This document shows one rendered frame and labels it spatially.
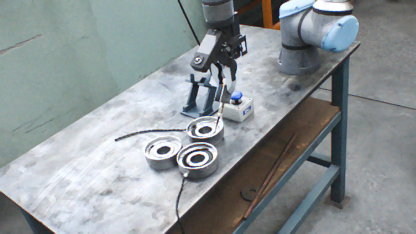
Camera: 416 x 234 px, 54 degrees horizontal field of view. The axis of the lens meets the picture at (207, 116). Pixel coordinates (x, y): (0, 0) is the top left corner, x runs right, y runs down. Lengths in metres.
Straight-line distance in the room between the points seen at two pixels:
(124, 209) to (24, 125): 1.73
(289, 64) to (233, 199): 0.49
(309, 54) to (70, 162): 0.83
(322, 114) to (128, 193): 0.90
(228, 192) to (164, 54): 2.04
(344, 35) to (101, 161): 0.79
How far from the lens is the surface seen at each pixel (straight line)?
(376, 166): 2.29
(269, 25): 3.15
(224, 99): 1.12
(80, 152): 1.27
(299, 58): 1.41
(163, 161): 1.07
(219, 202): 1.33
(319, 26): 1.29
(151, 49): 3.15
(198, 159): 1.09
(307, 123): 1.62
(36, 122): 2.72
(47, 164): 1.28
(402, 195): 2.16
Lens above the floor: 1.48
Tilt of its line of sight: 33 degrees down
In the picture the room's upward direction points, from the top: 11 degrees counter-clockwise
